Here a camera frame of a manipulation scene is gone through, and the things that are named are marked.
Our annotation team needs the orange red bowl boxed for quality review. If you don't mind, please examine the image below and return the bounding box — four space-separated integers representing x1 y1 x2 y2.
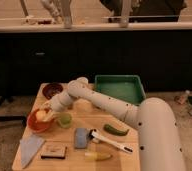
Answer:
27 109 53 133

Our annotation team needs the small tan black box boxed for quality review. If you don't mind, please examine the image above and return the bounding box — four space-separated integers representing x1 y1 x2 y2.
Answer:
40 143 67 159

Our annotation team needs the white cup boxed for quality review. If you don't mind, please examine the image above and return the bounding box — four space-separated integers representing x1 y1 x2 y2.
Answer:
77 77 88 84

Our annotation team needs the green cucumber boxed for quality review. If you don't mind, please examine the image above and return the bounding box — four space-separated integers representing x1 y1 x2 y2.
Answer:
103 124 129 136

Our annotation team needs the green plastic tray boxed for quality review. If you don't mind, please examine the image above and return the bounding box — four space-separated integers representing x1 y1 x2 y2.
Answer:
94 75 146 105

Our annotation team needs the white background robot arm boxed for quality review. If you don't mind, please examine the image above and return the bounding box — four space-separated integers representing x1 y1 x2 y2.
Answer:
40 0 62 23

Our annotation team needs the dark brown bowl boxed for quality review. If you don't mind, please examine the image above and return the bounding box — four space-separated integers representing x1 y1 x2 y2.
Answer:
42 83 63 99

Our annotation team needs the blue sponge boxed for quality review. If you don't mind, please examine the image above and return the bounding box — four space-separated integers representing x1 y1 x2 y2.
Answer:
74 128 88 149

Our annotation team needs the yellow banana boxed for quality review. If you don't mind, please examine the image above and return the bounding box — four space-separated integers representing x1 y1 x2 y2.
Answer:
85 152 112 161

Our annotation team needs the grey folded cloth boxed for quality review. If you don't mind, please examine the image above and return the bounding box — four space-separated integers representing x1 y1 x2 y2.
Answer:
20 134 45 168

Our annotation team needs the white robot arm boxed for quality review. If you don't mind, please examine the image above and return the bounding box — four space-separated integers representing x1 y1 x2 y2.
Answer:
40 77 186 171

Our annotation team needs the yellow red apple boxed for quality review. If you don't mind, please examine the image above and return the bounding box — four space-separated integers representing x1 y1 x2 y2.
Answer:
36 110 47 121

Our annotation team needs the dark metal cup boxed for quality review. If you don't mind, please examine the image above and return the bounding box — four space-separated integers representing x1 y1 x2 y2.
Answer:
67 103 73 110

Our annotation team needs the light green cup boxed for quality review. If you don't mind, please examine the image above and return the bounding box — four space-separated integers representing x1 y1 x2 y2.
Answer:
57 113 72 129

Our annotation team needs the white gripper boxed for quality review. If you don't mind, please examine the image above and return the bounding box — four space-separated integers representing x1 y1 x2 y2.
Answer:
36 91 73 122

